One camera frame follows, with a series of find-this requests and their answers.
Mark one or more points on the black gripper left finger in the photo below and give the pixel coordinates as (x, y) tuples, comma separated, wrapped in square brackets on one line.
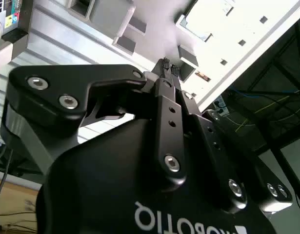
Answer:
[(66, 80)]

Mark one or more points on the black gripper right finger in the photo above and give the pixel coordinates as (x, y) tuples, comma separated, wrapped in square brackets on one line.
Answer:
[(220, 156)]

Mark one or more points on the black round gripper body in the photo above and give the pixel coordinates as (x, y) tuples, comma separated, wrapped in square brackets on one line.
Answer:
[(103, 185)]

